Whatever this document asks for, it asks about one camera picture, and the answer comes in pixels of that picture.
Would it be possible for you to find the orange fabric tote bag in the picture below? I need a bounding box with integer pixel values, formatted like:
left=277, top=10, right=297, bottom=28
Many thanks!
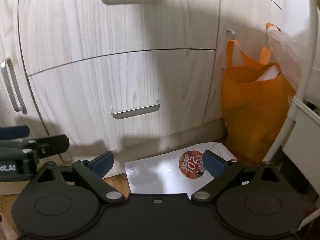
left=221, top=23, right=297, bottom=164

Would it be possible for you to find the white metal rack frame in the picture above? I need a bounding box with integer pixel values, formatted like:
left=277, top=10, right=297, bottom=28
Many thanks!
left=262, top=0, right=320, bottom=230

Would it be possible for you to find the right cabinet door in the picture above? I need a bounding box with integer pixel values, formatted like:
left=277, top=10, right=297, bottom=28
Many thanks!
left=203, top=0, right=311, bottom=124

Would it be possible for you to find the white printed plastic bag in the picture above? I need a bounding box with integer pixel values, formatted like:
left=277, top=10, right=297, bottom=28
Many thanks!
left=125, top=142, right=236, bottom=197

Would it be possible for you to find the cabinet door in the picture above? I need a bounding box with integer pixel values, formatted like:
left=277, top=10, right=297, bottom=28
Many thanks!
left=1, top=0, right=48, bottom=138
left=203, top=0, right=311, bottom=124

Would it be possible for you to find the left door metal handle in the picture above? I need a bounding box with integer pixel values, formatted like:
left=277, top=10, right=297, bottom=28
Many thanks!
left=1, top=57, right=27, bottom=114

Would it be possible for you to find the upper wooden drawer front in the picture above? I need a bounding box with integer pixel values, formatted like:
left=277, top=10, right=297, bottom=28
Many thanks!
left=18, top=0, right=220, bottom=75

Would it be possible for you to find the left cabinet door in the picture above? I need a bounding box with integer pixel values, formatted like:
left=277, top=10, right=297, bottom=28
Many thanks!
left=1, top=0, right=48, bottom=138

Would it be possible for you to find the right door metal handle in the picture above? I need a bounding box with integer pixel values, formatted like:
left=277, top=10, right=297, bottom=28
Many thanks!
left=221, top=29, right=236, bottom=70

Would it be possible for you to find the door metal handle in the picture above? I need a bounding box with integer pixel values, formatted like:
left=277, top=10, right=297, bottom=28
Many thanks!
left=221, top=29, right=236, bottom=70
left=1, top=57, right=27, bottom=114

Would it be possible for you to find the lower drawer metal handle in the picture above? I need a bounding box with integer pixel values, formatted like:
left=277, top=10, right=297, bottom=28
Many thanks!
left=111, top=99, right=161, bottom=120

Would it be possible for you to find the translucent white plastic bag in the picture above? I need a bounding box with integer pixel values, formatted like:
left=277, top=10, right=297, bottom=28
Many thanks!
left=267, top=27, right=319, bottom=106

